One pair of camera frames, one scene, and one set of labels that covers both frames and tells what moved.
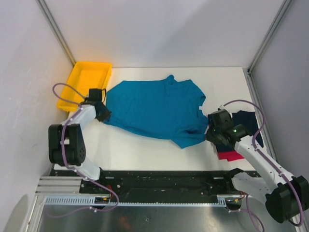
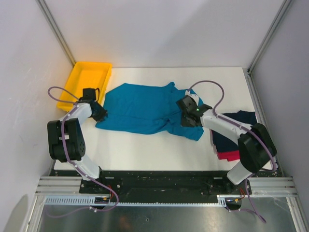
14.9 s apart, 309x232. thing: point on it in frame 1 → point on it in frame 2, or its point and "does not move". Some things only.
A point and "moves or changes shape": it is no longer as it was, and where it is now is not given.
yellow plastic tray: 83,77 does not move
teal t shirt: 166,108 moves or changes shape
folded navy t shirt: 248,120 does not move
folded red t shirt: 231,155 does not move
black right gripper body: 213,133 → 185,121
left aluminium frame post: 56,32 does not move
